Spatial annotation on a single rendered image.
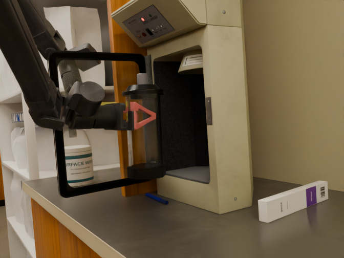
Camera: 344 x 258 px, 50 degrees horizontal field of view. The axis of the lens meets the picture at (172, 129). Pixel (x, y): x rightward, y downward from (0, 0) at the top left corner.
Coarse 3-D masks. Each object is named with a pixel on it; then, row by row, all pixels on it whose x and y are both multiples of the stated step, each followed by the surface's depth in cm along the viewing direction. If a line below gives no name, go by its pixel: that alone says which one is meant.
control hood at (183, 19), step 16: (144, 0) 94; (160, 0) 90; (176, 0) 87; (192, 0) 88; (112, 16) 110; (128, 16) 105; (176, 16) 92; (192, 16) 88; (128, 32) 112; (176, 32) 98
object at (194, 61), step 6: (186, 54) 104; (192, 54) 102; (198, 54) 101; (186, 60) 103; (192, 60) 101; (198, 60) 100; (180, 66) 106; (186, 66) 102; (192, 66) 101; (198, 66) 100; (180, 72) 110; (186, 72) 113; (192, 72) 115; (198, 72) 116
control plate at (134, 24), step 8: (152, 8) 95; (136, 16) 102; (144, 16) 100; (152, 16) 98; (160, 16) 96; (128, 24) 108; (136, 24) 106; (144, 24) 103; (152, 24) 101; (160, 24) 98; (168, 24) 96; (136, 32) 109; (144, 32) 107; (152, 32) 104; (160, 32) 102; (168, 32) 99; (144, 40) 110
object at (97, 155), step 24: (48, 72) 98; (72, 72) 102; (96, 72) 106; (120, 72) 111; (120, 96) 111; (72, 144) 102; (96, 144) 106; (120, 144) 111; (72, 168) 102; (96, 168) 106; (120, 168) 111
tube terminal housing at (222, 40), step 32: (224, 0) 93; (192, 32) 96; (224, 32) 93; (224, 64) 93; (224, 96) 93; (224, 128) 93; (224, 160) 93; (160, 192) 118; (192, 192) 102; (224, 192) 93
